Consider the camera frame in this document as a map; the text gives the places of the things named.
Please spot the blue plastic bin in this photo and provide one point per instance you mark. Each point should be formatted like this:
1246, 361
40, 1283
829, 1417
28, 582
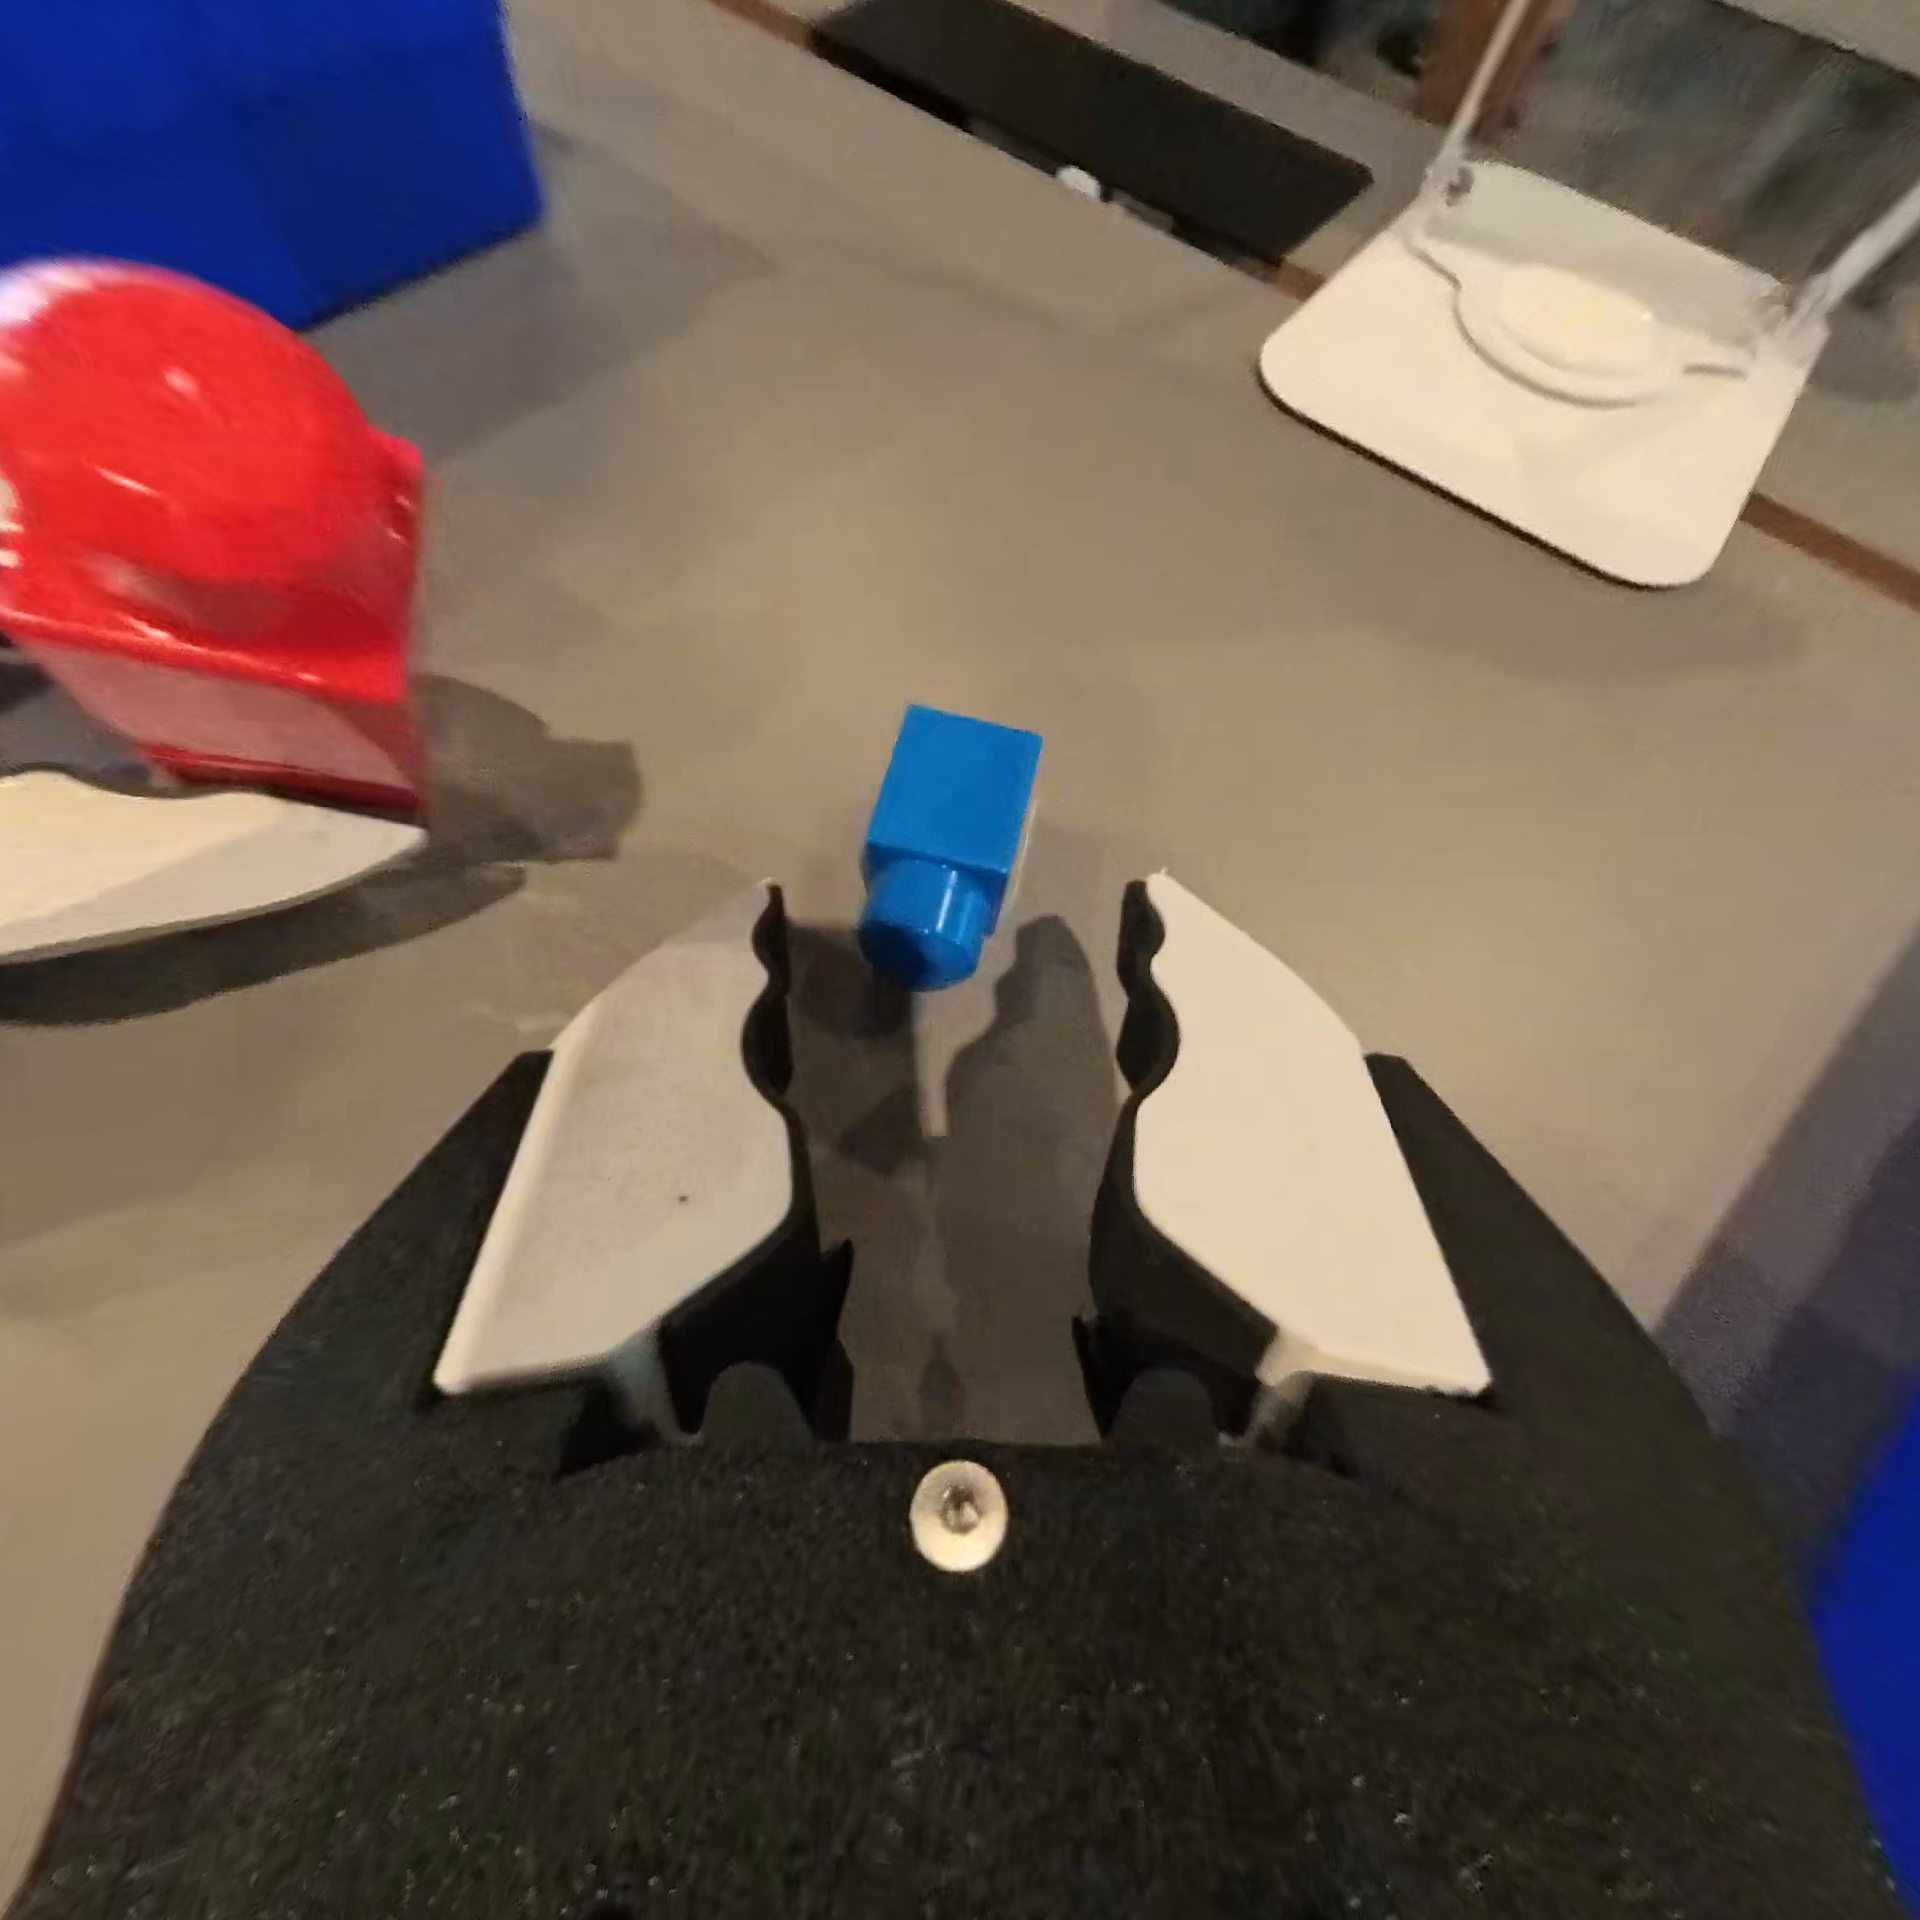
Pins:
254, 134

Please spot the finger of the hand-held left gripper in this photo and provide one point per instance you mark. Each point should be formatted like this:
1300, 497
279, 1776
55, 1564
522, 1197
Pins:
136, 868

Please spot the red mega block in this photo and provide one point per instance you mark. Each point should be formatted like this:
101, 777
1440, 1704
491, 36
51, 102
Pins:
195, 480

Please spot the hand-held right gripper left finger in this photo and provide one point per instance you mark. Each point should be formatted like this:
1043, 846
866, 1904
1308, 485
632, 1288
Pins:
629, 1185

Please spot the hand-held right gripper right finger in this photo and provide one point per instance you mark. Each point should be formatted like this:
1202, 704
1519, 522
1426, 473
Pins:
1277, 1185

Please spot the blue mega block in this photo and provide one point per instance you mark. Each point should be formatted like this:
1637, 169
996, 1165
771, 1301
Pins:
960, 809

